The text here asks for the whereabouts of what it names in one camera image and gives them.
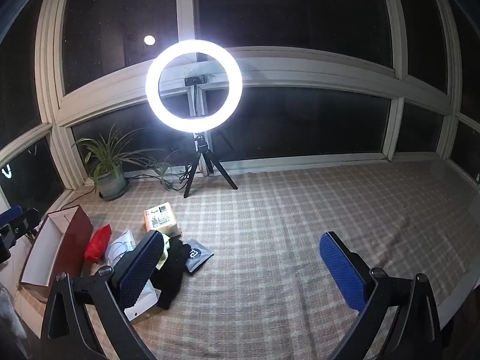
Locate dark grey packet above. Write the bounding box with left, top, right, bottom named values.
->
left=184, top=238, right=214, bottom=276

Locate beige plaid blanket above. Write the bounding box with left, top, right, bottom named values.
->
left=22, top=157, right=480, bottom=360

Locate white ring light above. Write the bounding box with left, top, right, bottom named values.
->
left=145, top=39, right=243, bottom=133

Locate dark red cardboard box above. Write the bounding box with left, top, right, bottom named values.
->
left=19, top=205, right=94, bottom=304

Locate pale yellow cloth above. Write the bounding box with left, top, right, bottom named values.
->
left=155, top=232, right=172, bottom=271

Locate black cable with plug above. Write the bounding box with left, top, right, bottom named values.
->
left=56, top=188, right=99, bottom=212

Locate small spider plant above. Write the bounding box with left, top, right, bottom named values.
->
left=144, top=150, right=184, bottom=186

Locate black tripod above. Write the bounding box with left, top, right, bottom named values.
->
left=183, top=131, right=239, bottom=199

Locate white plastic bag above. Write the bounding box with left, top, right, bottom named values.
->
left=105, top=229, right=136, bottom=267

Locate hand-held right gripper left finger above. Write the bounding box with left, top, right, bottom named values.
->
left=40, top=229, right=166, bottom=360

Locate potted spider plant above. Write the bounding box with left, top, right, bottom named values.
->
left=71, top=124, right=162, bottom=201

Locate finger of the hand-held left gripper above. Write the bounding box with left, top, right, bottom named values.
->
left=0, top=205, right=40, bottom=241

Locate red cloth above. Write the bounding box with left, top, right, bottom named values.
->
left=84, top=224, right=113, bottom=264

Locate orange tissue packet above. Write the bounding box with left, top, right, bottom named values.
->
left=142, top=202, right=181, bottom=238

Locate white paper packet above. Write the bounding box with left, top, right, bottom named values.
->
left=124, top=281, right=162, bottom=322

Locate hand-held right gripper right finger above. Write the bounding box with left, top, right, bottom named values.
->
left=319, top=231, right=443, bottom=360

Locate black cloth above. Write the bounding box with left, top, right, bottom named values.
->
left=150, top=234, right=193, bottom=310

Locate black ring light cable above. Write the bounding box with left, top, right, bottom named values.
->
left=125, top=163, right=196, bottom=193

